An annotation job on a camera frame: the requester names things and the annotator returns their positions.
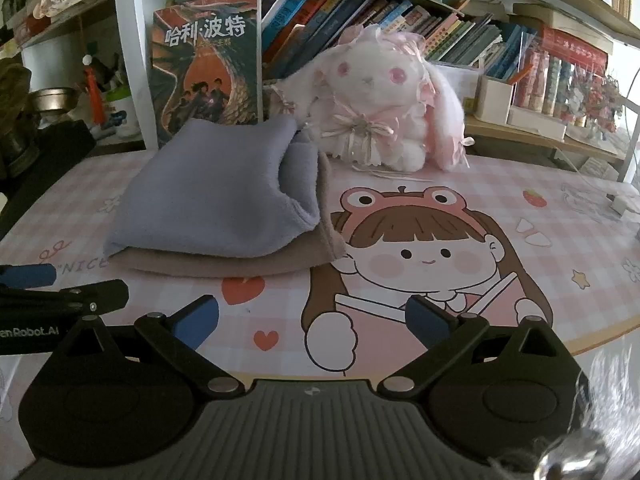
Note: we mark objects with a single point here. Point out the white pen holder box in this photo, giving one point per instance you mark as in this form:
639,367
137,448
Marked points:
492,100

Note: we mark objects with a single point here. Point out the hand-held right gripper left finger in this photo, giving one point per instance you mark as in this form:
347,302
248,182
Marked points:
197,317

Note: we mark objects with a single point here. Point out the dark metal pot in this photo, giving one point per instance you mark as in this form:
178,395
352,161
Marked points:
20,147

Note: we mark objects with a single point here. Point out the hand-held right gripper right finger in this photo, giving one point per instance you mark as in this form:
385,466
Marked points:
425,320

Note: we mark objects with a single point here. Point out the pink white plush rabbit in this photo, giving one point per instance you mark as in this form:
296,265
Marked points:
370,105

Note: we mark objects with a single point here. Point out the large dragon cover book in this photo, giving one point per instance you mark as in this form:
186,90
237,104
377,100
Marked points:
210,60

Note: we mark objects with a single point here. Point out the white cup green lid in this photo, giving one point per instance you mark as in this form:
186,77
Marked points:
120,115

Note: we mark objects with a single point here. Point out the white charger plug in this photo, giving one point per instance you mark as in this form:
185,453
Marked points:
620,206

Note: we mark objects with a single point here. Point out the white shelf unit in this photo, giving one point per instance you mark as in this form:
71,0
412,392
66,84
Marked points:
127,35

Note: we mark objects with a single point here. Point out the row of upright books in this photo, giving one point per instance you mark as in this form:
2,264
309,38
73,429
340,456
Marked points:
350,15

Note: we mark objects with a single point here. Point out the white low tray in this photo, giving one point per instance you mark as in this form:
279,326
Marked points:
537,122

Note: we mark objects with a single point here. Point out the metal bowl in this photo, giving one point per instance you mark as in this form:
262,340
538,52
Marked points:
52,100

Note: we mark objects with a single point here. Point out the row of decorative tubes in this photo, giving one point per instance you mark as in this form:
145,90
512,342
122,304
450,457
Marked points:
570,95

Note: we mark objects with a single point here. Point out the red box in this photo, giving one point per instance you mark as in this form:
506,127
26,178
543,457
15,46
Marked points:
575,47

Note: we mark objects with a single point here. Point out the cartoon girl desk mat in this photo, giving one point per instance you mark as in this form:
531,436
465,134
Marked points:
550,220

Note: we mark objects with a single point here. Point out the red tassel ornament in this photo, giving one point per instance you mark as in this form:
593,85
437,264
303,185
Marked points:
95,90

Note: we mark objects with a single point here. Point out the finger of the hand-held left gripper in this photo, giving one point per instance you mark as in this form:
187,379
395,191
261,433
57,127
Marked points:
95,296
27,276

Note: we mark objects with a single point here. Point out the lavender and beige sweater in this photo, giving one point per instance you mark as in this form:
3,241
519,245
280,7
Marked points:
210,190

